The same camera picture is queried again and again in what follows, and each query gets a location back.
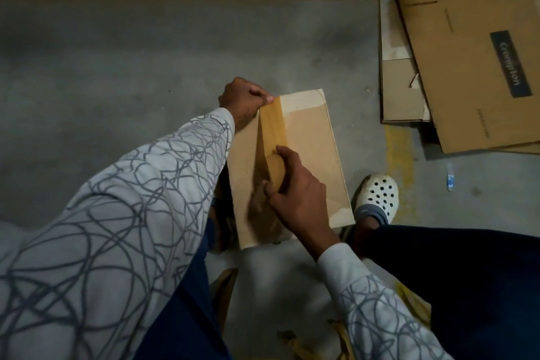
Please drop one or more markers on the small brown cardboard box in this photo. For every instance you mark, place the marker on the small brown cardboard box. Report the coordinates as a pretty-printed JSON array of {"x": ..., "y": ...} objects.
[{"x": 316, "y": 153}]

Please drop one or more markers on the person's right hand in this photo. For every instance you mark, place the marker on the person's right hand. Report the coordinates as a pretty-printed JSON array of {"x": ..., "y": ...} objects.
[{"x": 299, "y": 204}]

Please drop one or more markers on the person's left forearm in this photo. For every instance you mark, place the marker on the person's left forearm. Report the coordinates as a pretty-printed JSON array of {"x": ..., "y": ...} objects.
[{"x": 126, "y": 237}]

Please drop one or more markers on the person's right forearm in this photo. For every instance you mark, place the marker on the person's right forearm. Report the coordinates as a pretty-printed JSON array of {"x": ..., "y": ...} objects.
[{"x": 380, "y": 317}]

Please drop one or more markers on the large flat black-label cardboard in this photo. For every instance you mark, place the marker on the large flat black-label cardboard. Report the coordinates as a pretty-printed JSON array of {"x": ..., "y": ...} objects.
[{"x": 464, "y": 69}]

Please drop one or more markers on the brown plastic-wrapped stool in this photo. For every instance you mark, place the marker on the brown plastic-wrapped stool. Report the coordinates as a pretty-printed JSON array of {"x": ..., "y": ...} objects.
[{"x": 224, "y": 296}]

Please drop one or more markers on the person's white clog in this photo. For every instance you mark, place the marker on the person's white clog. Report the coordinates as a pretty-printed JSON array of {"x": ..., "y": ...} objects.
[
  {"x": 221, "y": 220},
  {"x": 378, "y": 195}
]

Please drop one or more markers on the flat brown cardboard sheet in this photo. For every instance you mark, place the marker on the flat brown cardboard sheet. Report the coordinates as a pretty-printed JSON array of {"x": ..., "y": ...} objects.
[{"x": 523, "y": 148}]

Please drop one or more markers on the person's blue trousers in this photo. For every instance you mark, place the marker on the person's blue trousers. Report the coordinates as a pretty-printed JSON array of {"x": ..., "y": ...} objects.
[{"x": 481, "y": 296}]

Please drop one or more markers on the person's right white clog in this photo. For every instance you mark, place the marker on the person's right white clog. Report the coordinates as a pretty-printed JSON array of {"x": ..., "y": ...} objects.
[{"x": 378, "y": 195}]

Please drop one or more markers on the brown packing tape roll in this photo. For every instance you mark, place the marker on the brown packing tape roll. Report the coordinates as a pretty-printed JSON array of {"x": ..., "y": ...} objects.
[{"x": 274, "y": 168}]

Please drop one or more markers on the person's left white clog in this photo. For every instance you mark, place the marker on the person's left white clog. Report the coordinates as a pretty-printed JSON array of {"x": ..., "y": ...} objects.
[{"x": 221, "y": 220}]

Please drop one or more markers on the small cardboard box being taped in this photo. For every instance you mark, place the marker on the small cardboard box being taped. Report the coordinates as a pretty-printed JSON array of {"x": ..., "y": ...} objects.
[{"x": 401, "y": 90}]

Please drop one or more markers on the person's left hand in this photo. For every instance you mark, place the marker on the person's left hand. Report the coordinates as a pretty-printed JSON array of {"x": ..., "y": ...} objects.
[{"x": 243, "y": 102}]

